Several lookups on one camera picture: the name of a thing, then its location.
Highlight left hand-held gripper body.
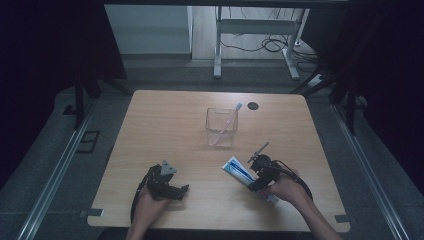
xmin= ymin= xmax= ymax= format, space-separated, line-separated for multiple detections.
xmin=145 ymin=159 xmax=178 ymax=201

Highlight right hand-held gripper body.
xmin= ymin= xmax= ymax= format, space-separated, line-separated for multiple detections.
xmin=246 ymin=141 xmax=285 ymax=188

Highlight white and blue toothpaste tube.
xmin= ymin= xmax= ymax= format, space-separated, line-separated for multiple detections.
xmin=221 ymin=156 xmax=280 ymax=205

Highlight pink toothbrush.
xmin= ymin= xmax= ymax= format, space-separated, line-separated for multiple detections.
xmin=212 ymin=102 xmax=243 ymax=146

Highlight clear plastic cup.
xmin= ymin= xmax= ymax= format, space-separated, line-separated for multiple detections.
xmin=204 ymin=106 xmax=240 ymax=149

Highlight person's left hand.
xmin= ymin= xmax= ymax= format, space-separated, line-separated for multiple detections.
xmin=132 ymin=184 xmax=172 ymax=231

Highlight person's right hand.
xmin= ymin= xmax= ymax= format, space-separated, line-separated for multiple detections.
xmin=264 ymin=167 xmax=305 ymax=206

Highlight black metal stand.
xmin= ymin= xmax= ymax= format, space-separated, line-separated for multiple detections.
xmin=62 ymin=69 xmax=133 ymax=132
xmin=289 ymin=64 xmax=369 ymax=136

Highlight black curtain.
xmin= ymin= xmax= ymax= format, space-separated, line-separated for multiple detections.
xmin=300 ymin=0 xmax=424 ymax=204
xmin=0 ymin=0 xmax=128 ymax=189

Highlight right hand-held gripper cable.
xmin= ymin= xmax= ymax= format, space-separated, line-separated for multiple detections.
xmin=273 ymin=159 xmax=314 ymax=202

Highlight metal floor rail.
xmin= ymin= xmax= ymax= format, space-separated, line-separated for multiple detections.
xmin=15 ymin=98 xmax=98 ymax=240
xmin=330 ymin=102 xmax=409 ymax=240

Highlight black floor cables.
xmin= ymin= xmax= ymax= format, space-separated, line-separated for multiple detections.
xmin=220 ymin=7 xmax=322 ymax=73

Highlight white metal desk frame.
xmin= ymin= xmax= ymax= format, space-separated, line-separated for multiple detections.
xmin=213 ymin=5 xmax=310 ymax=82

